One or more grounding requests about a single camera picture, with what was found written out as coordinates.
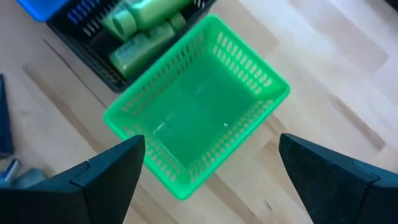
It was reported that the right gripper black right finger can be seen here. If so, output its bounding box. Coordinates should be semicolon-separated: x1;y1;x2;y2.
278;133;398;224

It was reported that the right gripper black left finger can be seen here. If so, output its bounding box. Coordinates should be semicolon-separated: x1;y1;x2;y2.
0;134;146;224

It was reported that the grey squeeze tube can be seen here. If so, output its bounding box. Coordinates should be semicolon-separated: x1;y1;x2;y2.
12;167;49;189

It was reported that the blue disposable razor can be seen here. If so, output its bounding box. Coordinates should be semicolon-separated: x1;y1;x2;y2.
0;158;22;186

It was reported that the green travel bottle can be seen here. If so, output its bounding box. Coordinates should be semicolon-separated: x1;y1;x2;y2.
109;21;177;79
101;2;138;43
169;12;188;32
125;0;193;30

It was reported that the black plastic basket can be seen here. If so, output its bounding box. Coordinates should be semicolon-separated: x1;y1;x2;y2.
46;0;216;94

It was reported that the green plastic basket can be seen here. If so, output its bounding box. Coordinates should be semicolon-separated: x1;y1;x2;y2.
103;14;292;201

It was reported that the blue plastic basket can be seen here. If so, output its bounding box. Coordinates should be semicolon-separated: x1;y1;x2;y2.
15;0;71;23

